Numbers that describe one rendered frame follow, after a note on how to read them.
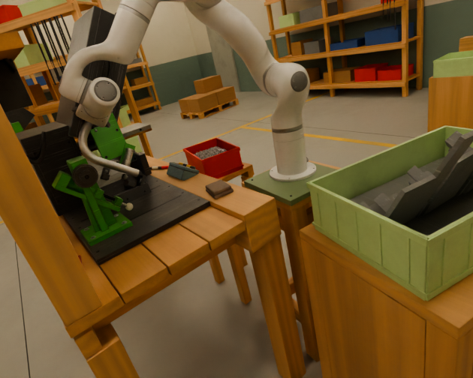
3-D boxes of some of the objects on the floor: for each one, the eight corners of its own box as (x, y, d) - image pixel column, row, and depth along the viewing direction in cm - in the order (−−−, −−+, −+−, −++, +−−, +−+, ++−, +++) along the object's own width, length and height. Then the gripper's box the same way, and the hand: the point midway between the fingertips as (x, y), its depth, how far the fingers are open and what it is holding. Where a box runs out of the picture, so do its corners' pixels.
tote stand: (426, 305, 165) (430, 161, 133) (559, 386, 121) (614, 199, 89) (323, 382, 141) (298, 229, 109) (441, 517, 97) (458, 327, 65)
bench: (164, 253, 262) (125, 151, 226) (307, 372, 147) (275, 202, 111) (76, 303, 227) (15, 192, 192) (173, 510, 112) (64, 328, 77)
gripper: (65, 105, 100) (61, 121, 116) (117, 129, 108) (106, 142, 123) (75, 85, 102) (69, 103, 118) (125, 109, 110) (113, 124, 125)
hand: (89, 121), depth 119 cm, fingers closed on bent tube, 3 cm apart
